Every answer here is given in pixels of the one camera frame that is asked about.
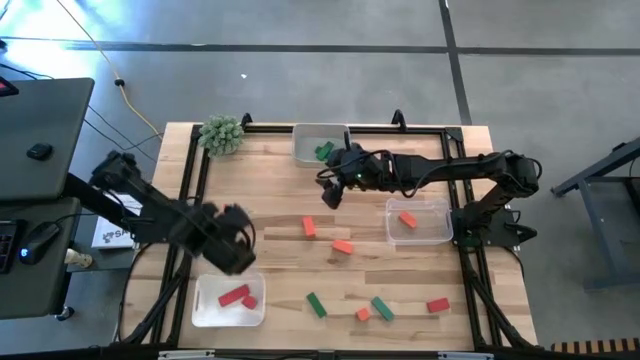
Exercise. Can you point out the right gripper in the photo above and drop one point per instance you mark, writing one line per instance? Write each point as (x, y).
(357, 167)

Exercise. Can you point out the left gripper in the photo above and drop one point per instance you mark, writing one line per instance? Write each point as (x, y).
(215, 230)

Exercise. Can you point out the long red block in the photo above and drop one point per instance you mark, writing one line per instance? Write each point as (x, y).
(233, 295)

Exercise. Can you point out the small red cube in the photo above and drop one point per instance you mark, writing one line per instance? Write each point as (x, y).
(249, 302)

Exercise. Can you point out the long orange block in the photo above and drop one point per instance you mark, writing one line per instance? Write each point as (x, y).
(309, 227)

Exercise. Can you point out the long green block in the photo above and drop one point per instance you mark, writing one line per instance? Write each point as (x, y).
(382, 308)
(316, 305)

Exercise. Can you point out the medium red block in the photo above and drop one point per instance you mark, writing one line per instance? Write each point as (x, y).
(438, 305)

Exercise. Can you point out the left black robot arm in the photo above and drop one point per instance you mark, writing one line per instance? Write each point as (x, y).
(145, 195)

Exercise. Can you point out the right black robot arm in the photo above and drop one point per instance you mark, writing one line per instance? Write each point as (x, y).
(450, 167)

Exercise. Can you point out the light grey plastic bin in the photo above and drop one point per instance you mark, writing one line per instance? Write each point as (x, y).
(307, 145)

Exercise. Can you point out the white plastic bin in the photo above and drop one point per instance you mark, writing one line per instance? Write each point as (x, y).
(210, 310)

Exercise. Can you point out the clear plastic bin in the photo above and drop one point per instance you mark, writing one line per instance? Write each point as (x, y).
(430, 235)

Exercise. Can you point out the green plant in white pot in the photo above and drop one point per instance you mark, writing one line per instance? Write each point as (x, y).
(220, 135)

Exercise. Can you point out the white printed sheet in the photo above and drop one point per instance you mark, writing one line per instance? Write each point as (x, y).
(112, 235)

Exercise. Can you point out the cream power plug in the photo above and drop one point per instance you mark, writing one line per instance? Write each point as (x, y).
(77, 258)

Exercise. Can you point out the dark grey desk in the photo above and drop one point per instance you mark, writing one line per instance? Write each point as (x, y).
(45, 285)
(50, 115)

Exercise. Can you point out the black computer mouse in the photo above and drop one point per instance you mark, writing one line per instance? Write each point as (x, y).
(40, 240)

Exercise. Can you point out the small black puck device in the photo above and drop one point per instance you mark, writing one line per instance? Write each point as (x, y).
(39, 151)

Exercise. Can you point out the black keyboard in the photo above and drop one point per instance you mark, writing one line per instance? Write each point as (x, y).
(6, 247)

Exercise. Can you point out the grey metal stand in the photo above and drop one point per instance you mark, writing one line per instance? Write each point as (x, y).
(590, 225)

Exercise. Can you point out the black device red light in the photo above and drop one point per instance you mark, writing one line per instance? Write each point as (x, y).
(6, 89)

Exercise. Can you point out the yellow black striped strip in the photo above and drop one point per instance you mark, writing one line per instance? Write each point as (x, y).
(595, 345)

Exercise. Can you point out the black aluminium table frame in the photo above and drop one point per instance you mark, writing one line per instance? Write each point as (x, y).
(420, 131)

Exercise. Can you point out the grey metal bracket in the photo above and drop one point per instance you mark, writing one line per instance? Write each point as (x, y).
(465, 356)
(185, 355)

